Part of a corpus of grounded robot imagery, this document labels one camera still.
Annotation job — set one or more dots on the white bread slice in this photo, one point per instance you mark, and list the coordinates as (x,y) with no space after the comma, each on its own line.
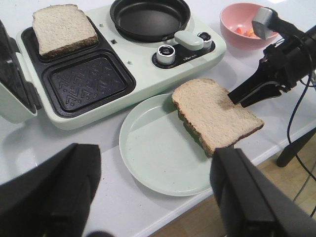
(61,29)
(204,106)

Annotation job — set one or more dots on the black round frying pan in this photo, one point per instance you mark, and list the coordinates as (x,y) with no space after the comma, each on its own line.
(154,21)

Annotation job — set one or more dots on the grey camera on right gripper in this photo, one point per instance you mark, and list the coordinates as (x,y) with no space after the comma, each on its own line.
(264,22)

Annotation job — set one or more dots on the mint green round plate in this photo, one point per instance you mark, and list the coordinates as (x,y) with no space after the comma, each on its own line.
(160,152)

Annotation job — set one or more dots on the shrimp pieces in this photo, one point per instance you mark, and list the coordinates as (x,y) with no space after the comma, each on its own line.
(246,33)

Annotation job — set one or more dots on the mint green breakfast maker base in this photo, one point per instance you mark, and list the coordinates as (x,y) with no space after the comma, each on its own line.
(97,81)

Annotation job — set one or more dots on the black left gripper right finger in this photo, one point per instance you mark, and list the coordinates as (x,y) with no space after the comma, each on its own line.
(250,205)

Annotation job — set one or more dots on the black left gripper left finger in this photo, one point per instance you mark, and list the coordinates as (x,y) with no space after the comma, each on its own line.
(53,199)

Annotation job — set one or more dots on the left silver control knob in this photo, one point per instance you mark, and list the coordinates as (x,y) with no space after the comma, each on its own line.
(166,54)

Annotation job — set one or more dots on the right silver control knob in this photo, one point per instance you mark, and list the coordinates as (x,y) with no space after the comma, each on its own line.
(207,39)

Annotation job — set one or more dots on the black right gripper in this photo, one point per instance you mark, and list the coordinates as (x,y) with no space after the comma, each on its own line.
(280,69)

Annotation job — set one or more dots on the pink plastic bowl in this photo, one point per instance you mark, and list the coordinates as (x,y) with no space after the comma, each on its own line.
(241,15)

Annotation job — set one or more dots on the silver control knob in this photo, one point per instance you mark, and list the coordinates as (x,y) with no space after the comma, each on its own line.
(207,39)
(166,54)

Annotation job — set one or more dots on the breakfast maker hinged lid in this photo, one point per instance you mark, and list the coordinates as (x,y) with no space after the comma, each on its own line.
(18,97)

